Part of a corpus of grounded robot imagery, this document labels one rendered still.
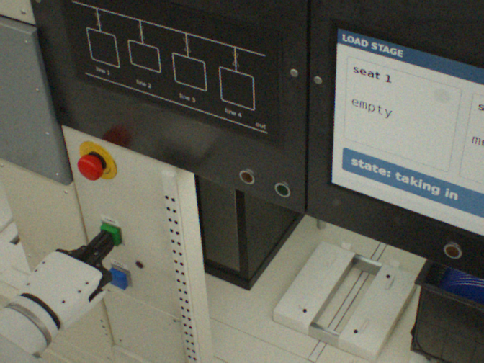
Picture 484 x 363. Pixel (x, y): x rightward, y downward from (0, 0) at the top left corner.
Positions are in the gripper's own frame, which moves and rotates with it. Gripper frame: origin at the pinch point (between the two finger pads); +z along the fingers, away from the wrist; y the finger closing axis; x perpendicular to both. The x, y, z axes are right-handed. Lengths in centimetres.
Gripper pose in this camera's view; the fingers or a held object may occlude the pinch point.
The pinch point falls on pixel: (101, 245)
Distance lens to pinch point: 131.2
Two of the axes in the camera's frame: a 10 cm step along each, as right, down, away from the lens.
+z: 5.0, -6.0, 6.3
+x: -0.4, -7.4, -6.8
